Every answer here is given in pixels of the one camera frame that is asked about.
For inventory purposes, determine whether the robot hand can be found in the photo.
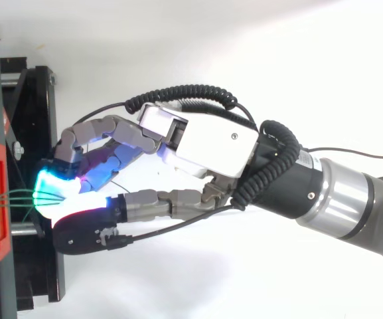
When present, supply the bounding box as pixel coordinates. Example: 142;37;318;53
33;102;260;256

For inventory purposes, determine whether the green cable bundle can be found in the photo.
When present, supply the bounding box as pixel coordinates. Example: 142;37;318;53
0;188;66;223

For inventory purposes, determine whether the black stand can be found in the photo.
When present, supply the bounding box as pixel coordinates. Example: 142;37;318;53
0;8;66;319

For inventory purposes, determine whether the black coiled cable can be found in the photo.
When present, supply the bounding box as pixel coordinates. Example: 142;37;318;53
125;84;301;211

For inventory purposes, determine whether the thin black cable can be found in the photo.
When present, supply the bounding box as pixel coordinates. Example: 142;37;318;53
305;147;383;160
106;203;236;252
72;102;127;126

